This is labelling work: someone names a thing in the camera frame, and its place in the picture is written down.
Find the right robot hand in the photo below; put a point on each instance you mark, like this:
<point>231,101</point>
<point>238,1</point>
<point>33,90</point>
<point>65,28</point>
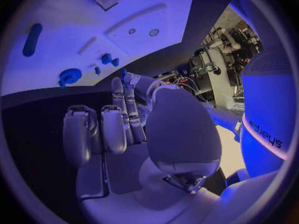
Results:
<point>182,130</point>

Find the white task board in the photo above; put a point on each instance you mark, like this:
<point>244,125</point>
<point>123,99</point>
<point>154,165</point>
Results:
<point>70,18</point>

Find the white workshop machine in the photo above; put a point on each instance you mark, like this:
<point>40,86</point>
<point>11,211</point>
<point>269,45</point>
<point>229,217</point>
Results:
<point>218,74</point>

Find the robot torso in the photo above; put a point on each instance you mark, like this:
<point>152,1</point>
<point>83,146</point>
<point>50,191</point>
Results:
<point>266,106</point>

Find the small blue block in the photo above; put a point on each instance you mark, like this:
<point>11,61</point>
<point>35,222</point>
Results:
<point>115,62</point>

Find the small blue peg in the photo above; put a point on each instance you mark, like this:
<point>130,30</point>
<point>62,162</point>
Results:
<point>97,70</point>

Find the blue gear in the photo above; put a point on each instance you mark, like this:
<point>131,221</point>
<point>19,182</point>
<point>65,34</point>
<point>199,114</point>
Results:
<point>70,76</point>

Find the blue long cylinder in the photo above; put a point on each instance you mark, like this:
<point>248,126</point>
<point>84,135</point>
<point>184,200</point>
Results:
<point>32,40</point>

